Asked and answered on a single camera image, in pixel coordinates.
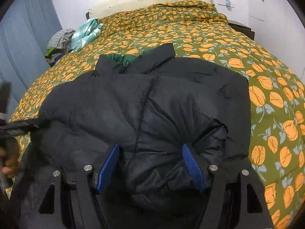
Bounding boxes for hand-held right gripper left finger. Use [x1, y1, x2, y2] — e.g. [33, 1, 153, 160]
[24, 144, 120, 229]

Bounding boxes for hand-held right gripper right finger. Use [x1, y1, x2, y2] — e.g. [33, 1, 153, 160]
[182, 144, 274, 229]

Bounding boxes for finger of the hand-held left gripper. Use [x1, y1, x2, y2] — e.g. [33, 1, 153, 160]
[0, 118, 50, 139]
[0, 82, 12, 124]

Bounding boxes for black puffer jacket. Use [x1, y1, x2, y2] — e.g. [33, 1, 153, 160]
[21, 43, 252, 229]

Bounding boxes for pile of mixed clothes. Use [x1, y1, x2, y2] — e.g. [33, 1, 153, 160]
[44, 40, 72, 67]

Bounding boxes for person's left hand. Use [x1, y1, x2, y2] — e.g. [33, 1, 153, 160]
[0, 143, 20, 179]

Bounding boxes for blue curtain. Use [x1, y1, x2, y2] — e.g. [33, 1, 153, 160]
[0, 0, 63, 103]

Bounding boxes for grey checked cloth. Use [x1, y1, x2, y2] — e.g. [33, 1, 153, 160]
[47, 28, 75, 49]

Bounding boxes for teal plaid cloth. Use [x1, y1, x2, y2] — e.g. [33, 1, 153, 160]
[71, 17, 104, 53]

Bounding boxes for floral olive orange blanket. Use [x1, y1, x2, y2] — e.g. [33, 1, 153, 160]
[6, 0, 305, 229]

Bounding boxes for dark brown nightstand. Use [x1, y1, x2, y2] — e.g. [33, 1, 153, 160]
[227, 20, 255, 40]

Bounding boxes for white wardrobe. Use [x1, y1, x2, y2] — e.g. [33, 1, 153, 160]
[246, 0, 295, 43]

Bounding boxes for white wall socket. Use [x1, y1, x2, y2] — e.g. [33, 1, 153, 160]
[217, 0, 235, 9]

